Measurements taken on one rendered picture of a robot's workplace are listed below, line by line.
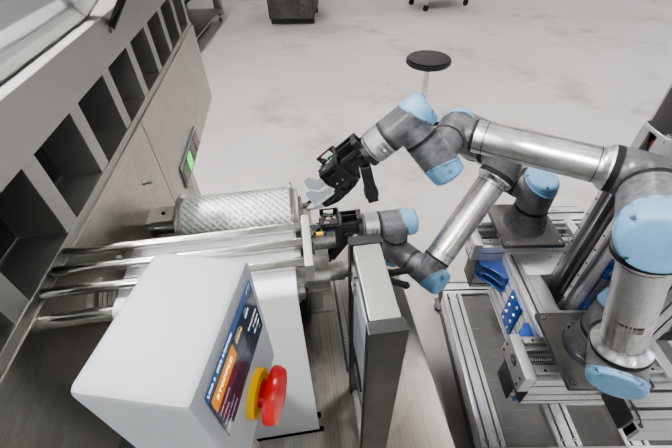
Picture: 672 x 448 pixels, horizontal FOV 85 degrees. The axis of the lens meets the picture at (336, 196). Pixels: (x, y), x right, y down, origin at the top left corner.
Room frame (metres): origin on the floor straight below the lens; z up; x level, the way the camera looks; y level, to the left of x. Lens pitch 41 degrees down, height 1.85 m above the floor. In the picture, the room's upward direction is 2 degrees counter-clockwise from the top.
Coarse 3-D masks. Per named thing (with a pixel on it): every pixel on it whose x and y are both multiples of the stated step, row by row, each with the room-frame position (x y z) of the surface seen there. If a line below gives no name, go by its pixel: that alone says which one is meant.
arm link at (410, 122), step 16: (416, 96) 0.68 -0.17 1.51; (400, 112) 0.67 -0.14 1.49; (416, 112) 0.66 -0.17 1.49; (432, 112) 0.66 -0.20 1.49; (384, 128) 0.66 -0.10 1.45; (400, 128) 0.65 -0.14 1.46; (416, 128) 0.65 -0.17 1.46; (432, 128) 0.66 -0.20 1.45; (400, 144) 0.65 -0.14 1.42; (416, 144) 0.64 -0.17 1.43
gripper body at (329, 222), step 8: (328, 208) 0.74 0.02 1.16; (336, 208) 0.74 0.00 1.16; (320, 216) 0.73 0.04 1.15; (328, 216) 0.73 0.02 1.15; (336, 216) 0.72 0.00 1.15; (344, 216) 0.71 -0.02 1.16; (352, 216) 0.71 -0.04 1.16; (360, 216) 0.71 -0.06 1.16; (320, 224) 0.68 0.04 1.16; (328, 224) 0.68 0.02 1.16; (336, 224) 0.69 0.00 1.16; (344, 224) 0.69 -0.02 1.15; (352, 224) 0.70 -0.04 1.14; (360, 224) 0.70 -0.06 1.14; (336, 232) 0.68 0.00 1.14; (344, 232) 0.70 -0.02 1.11; (352, 232) 0.70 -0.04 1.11; (360, 232) 0.68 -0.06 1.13; (336, 240) 0.67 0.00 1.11
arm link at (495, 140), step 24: (456, 120) 0.74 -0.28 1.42; (480, 120) 0.73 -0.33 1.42; (480, 144) 0.69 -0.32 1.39; (504, 144) 0.66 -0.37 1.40; (528, 144) 0.65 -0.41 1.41; (552, 144) 0.63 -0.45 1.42; (576, 144) 0.62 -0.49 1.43; (552, 168) 0.61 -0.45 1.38; (576, 168) 0.58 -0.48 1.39; (600, 168) 0.57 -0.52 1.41; (624, 168) 0.55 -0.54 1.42
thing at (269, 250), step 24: (144, 240) 0.37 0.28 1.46; (168, 240) 0.37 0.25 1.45; (192, 240) 0.37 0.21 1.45; (216, 240) 0.38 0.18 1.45; (240, 240) 0.38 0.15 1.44; (264, 240) 0.38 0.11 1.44; (288, 240) 0.36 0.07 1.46; (72, 264) 0.33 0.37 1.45; (96, 264) 0.33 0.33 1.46; (120, 264) 0.33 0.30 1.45; (144, 264) 0.33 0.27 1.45; (264, 264) 0.32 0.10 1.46; (288, 264) 0.32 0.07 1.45; (312, 264) 0.32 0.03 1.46; (48, 288) 0.29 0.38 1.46; (72, 288) 0.29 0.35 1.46; (96, 288) 0.29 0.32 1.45; (120, 288) 0.29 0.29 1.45
